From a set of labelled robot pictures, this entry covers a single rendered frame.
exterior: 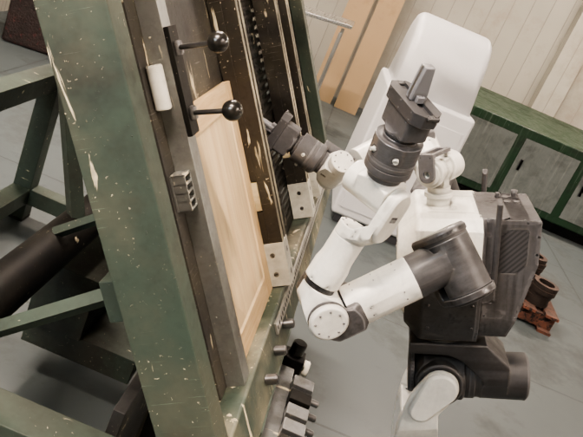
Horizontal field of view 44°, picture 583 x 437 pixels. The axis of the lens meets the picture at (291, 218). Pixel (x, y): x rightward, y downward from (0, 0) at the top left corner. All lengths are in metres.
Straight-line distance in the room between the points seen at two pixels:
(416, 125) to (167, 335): 0.53
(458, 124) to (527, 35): 4.60
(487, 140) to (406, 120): 6.23
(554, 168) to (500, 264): 6.04
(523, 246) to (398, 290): 0.33
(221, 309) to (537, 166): 6.31
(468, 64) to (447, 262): 3.83
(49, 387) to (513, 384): 1.67
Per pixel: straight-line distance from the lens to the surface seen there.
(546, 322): 5.23
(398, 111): 1.24
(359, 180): 1.32
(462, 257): 1.42
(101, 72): 1.11
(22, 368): 2.86
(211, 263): 1.42
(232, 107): 1.28
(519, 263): 1.62
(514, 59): 9.58
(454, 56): 5.16
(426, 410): 1.79
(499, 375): 1.78
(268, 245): 1.92
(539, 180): 7.63
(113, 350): 2.57
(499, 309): 1.66
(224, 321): 1.47
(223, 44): 1.27
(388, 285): 1.41
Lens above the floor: 1.76
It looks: 21 degrees down
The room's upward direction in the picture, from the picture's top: 23 degrees clockwise
